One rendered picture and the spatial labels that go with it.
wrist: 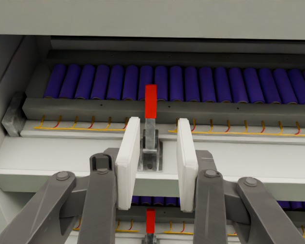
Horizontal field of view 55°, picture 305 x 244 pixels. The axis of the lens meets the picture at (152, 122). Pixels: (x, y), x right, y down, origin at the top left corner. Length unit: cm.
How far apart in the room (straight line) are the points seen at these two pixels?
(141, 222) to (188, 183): 35
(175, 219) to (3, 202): 25
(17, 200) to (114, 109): 19
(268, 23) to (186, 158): 14
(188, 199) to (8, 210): 31
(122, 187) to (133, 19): 14
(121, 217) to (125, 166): 34
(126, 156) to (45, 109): 23
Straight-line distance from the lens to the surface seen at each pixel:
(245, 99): 38
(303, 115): 39
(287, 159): 37
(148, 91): 30
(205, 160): 17
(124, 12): 25
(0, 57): 40
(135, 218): 49
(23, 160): 37
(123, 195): 16
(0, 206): 41
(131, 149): 17
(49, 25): 27
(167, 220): 49
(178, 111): 35
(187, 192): 16
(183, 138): 18
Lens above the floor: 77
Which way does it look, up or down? 34 degrees down
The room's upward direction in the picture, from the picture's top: straight up
